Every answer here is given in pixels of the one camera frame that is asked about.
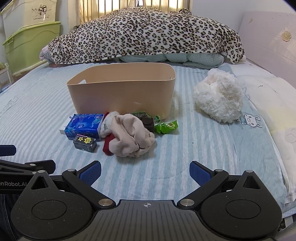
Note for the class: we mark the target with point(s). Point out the white fluffy plush toy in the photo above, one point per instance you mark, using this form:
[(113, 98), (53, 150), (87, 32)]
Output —
[(219, 95)]

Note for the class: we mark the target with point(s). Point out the dark herb snack bag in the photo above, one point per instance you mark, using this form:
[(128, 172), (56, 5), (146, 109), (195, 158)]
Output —
[(141, 114)]

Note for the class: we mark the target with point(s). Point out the dark brown small box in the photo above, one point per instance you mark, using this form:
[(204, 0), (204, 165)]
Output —
[(148, 124)]

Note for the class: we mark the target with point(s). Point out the small black star box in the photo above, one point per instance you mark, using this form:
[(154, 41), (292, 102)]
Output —
[(85, 143)]

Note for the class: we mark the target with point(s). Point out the white cartoon pillow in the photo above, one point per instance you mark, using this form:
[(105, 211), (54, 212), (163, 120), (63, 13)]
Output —
[(274, 98)]

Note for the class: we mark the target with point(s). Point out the beige cloth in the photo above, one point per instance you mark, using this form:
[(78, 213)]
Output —
[(132, 139)]

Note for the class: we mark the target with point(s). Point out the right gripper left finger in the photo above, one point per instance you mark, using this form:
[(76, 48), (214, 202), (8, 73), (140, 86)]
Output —
[(80, 182)]

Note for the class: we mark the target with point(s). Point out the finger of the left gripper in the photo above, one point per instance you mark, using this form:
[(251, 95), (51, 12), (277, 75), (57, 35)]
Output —
[(47, 165), (7, 150)]

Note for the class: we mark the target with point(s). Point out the teal checkered quilt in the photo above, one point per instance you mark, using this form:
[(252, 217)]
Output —
[(198, 60)]

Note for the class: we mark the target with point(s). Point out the leopard print blanket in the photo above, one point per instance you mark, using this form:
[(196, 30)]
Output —
[(145, 31)]

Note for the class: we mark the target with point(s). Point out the cream plastic storage box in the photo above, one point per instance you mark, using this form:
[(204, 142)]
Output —
[(19, 14)]

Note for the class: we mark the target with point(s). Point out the beige plastic storage bin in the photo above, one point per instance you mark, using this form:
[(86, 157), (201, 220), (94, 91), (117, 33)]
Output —
[(125, 88)]

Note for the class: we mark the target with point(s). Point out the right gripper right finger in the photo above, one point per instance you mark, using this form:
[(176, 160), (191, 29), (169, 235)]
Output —
[(209, 181)]

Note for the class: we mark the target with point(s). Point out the yellow window curtain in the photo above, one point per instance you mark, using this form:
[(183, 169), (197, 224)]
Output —
[(89, 10)]

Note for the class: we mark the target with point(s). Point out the pink headboard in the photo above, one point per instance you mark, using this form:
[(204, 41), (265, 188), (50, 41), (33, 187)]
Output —
[(268, 38)]

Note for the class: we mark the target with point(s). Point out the green snack packet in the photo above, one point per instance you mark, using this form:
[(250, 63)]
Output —
[(164, 128)]

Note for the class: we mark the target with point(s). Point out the striped blue bed sheet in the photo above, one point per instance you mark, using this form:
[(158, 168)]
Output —
[(142, 165)]

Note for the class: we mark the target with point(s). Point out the white red plush doll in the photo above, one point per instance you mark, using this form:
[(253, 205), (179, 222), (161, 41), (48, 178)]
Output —
[(105, 131)]

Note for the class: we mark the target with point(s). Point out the blue tissue pack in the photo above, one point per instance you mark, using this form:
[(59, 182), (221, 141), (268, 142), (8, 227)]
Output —
[(84, 124)]

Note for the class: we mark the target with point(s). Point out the green plastic storage box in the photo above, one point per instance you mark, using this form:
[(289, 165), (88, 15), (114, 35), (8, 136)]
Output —
[(24, 46)]

